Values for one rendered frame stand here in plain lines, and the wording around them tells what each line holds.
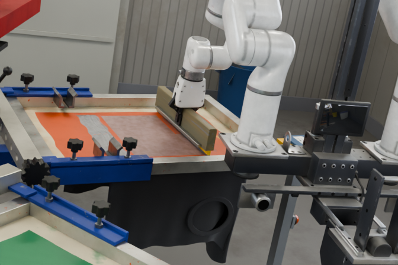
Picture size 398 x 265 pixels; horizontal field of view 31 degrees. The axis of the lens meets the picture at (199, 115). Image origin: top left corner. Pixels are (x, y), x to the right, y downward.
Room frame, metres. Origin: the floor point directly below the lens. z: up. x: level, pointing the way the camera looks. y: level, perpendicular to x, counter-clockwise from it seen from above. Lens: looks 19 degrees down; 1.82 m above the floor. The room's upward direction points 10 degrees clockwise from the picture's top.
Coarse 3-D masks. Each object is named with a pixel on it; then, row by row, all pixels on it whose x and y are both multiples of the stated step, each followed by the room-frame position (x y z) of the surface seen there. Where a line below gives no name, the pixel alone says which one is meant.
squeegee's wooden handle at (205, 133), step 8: (160, 88) 2.42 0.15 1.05; (160, 96) 2.41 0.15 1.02; (168, 96) 2.36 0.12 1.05; (160, 104) 2.40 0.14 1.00; (168, 112) 2.34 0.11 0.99; (184, 112) 2.24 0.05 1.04; (192, 112) 2.22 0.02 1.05; (184, 120) 2.24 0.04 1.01; (192, 120) 2.19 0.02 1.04; (200, 120) 2.16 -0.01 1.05; (184, 128) 2.23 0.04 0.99; (192, 128) 2.18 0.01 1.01; (200, 128) 2.14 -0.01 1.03; (208, 128) 2.10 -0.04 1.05; (192, 136) 2.17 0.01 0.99; (200, 136) 2.13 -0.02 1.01; (208, 136) 2.09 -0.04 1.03; (208, 144) 2.09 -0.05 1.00
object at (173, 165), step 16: (16, 96) 2.24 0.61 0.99; (96, 96) 2.39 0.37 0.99; (112, 96) 2.42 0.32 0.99; (128, 96) 2.45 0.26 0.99; (144, 96) 2.48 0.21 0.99; (208, 96) 2.61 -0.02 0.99; (16, 112) 2.10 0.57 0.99; (224, 112) 2.46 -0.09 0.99; (32, 128) 2.00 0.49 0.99; (160, 160) 1.93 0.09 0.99; (176, 160) 1.95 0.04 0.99; (192, 160) 1.97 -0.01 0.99; (208, 160) 1.99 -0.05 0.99
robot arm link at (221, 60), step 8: (208, 8) 2.12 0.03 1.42; (208, 16) 2.12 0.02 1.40; (216, 16) 2.10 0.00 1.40; (216, 24) 2.11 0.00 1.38; (216, 48) 2.18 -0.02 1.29; (224, 48) 2.20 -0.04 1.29; (216, 56) 2.16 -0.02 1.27; (224, 56) 2.17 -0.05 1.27; (216, 64) 2.16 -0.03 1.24; (224, 64) 2.17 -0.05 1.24
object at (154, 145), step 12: (60, 144) 2.00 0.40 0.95; (84, 144) 2.03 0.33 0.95; (144, 144) 2.12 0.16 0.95; (156, 144) 2.13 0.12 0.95; (168, 144) 2.15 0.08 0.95; (180, 144) 2.17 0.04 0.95; (192, 144) 2.19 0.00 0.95; (216, 144) 2.23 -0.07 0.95; (84, 156) 1.94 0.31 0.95; (156, 156) 2.04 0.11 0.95; (168, 156) 2.06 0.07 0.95; (180, 156) 2.07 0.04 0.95
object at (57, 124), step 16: (48, 112) 2.25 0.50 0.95; (64, 112) 2.27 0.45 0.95; (80, 112) 2.30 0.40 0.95; (96, 112) 2.33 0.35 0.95; (112, 112) 2.35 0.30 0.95; (128, 112) 2.38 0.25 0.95; (144, 112) 2.41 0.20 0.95; (48, 128) 2.11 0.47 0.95; (64, 128) 2.13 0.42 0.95; (80, 128) 2.15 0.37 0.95; (112, 128) 2.20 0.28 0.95; (128, 128) 2.23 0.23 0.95; (144, 128) 2.25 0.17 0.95; (160, 128) 2.28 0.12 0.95
